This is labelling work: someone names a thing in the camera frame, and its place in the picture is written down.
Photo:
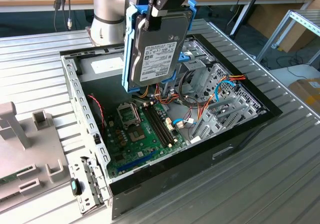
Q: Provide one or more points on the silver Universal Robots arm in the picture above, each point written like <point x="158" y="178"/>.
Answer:
<point x="105" y="6"/>

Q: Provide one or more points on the silver drive cage blue latches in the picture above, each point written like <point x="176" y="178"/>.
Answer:
<point x="197" y="66"/>

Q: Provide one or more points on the grey power supply unit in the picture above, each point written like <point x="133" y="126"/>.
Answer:
<point x="100" y="83"/>

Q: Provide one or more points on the small cardboard box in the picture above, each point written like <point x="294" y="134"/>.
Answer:
<point x="307" y="93"/>

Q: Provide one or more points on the black case fan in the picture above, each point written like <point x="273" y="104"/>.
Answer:
<point x="96" y="118"/>

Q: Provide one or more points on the black latch teal tab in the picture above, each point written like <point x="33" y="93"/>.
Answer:
<point x="75" y="187"/>

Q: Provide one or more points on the hard disk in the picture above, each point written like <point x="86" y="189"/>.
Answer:
<point x="157" y="51"/>

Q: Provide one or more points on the green motherboard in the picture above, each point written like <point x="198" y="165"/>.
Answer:
<point x="140" y="146"/>

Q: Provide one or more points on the black open PC case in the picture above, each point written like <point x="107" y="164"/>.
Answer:
<point x="200" y="164"/>

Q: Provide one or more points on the CPU socket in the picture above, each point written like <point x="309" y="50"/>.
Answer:
<point x="128" y="115"/>

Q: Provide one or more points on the large cardboard box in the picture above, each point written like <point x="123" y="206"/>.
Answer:
<point x="270" y="18"/>

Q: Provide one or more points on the silver expansion slot bracket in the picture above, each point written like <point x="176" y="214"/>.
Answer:
<point x="76" y="174"/>

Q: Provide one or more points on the green RAM stick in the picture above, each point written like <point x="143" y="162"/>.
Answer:
<point x="7" y="179"/>

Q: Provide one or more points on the black tripod stand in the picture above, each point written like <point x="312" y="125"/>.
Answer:
<point x="246" y="11"/>

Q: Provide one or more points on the aluminium frame shelf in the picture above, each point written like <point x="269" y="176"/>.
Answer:
<point x="303" y="21"/>

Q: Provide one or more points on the silver disk bay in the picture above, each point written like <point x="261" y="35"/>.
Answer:
<point x="208" y="120"/>

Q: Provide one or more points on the square motherboard chipset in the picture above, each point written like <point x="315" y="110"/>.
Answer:
<point x="136" y="136"/>

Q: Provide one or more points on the grey parts rack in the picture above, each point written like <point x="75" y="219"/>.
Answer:
<point x="37" y="153"/>

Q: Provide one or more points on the black RAM slot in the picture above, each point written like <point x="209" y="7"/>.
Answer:
<point x="156" y="125"/>
<point x="162" y="124"/>
<point x="159" y="125"/>
<point x="165" y="123"/>

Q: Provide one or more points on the blue expansion slot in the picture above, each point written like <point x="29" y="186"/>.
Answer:
<point x="137" y="162"/>

